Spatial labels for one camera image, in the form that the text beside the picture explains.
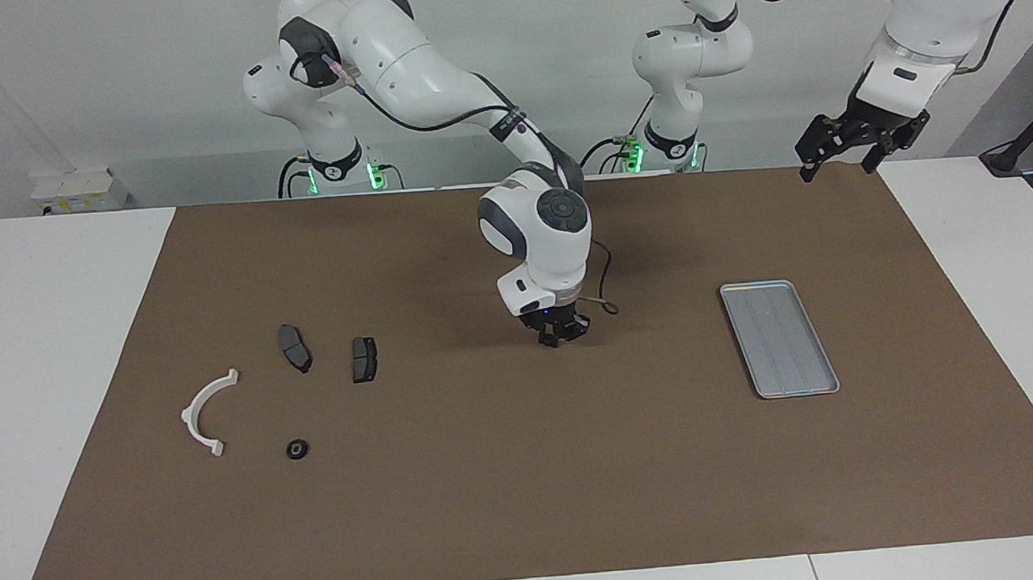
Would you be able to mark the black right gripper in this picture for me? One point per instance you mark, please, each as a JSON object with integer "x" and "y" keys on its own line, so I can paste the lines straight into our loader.
{"x": 556, "y": 318}

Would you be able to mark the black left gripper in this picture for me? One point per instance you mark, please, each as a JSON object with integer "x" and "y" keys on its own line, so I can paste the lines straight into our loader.
{"x": 870, "y": 125}

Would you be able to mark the large black bearing gear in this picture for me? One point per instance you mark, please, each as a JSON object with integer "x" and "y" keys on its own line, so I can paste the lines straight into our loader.
{"x": 291, "y": 450}

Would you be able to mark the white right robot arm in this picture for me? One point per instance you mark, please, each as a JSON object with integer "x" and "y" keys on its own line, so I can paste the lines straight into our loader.
{"x": 537, "y": 253}

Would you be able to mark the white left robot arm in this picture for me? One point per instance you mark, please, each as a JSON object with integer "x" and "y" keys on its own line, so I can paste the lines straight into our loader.
{"x": 690, "y": 55}

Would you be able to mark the silver metal tray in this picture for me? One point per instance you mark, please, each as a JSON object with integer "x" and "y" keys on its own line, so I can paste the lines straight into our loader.
{"x": 779, "y": 337}

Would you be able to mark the brown table mat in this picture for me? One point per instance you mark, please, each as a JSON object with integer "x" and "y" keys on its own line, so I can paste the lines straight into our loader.
{"x": 527, "y": 469}

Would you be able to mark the black angled stand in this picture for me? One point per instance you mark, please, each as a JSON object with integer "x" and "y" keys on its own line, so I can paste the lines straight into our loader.
{"x": 1011, "y": 157}

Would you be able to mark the rectangular dark brake pad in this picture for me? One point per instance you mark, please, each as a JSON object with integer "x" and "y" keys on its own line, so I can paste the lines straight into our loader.
{"x": 364, "y": 360}

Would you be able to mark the curved dark brake pad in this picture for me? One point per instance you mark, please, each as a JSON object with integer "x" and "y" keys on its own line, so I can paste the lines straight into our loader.
{"x": 294, "y": 348}

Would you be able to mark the white power box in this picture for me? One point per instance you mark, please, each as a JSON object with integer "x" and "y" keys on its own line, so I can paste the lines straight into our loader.
{"x": 80, "y": 193}

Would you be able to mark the white curved plastic bracket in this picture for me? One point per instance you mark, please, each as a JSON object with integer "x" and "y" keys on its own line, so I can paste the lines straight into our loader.
{"x": 188, "y": 419}

